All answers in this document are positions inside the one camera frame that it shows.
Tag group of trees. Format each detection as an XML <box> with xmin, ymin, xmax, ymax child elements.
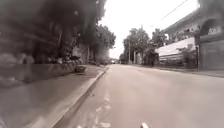
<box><xmin>119</xmin><ymin>27</ymin><xmax>168</xmax><ymax>65</ymax></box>

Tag row of trees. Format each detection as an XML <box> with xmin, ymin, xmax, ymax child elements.
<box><xmin>0</xmin><ymin>0</ymin><xmax>117</xmax><ymax>66</ymax></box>

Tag low grey wall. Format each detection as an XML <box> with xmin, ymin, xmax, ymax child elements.
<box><xmin>0</xmin><ymin>62</ymin><xmax>78</xmax><ymax>88</ymax></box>

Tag robot's own part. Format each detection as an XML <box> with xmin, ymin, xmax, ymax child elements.
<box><xmin>139</xmin><ymin>122</ymin><xmax>150</xmax><ymax>128</ymax></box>

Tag overhead wires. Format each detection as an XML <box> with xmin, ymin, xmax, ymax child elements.
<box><xmin>149</xmin><ymin>0</ymin><xmax>191</xmax><ymax>29</ymax></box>

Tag grey concrete road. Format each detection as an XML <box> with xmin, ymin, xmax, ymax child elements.
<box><xmin>63</xmin><ymin>63</ymin><xmax>224</xmax><ymax>128</ymax></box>

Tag grey pavement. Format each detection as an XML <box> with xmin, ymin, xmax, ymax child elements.
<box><xmin>133</xmin><ymin>63</ymin><xmax>224</xmax><ymax>80</ymax></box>
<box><xmin>0</xmin><ymin>64</ymin><xmax>111</xmax><ymax>128</ymax></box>

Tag building with arched gate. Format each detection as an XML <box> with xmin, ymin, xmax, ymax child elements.
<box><xmin>154</xmin><ymin>0</ymin><xmax>224</xmax><ymax>72</ymax></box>

